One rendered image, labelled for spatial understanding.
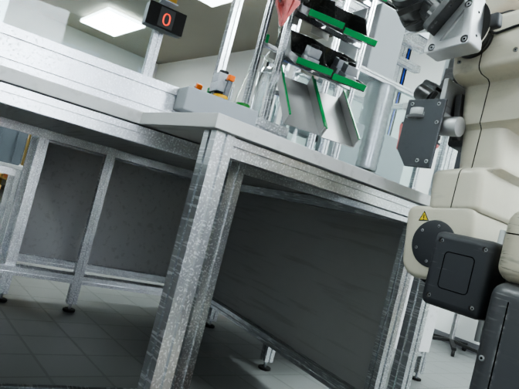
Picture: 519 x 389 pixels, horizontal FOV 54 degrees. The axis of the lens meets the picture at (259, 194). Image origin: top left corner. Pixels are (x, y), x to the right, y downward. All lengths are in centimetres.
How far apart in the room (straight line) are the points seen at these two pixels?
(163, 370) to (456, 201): 69
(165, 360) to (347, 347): 109
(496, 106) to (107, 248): 237
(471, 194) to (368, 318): 91
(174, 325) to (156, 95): 60
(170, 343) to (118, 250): 211
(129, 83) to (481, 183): 85
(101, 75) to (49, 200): 175
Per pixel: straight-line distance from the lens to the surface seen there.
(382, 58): 290
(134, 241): 313
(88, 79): 130
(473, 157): 122
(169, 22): 168
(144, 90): 134
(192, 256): 99
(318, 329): 214
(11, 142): 330
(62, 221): 301
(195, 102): 130
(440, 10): 114
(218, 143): 98
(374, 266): 194
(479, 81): 125
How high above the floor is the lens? 70
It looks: 2 degrees up
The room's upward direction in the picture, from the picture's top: 14 degrees clockwise
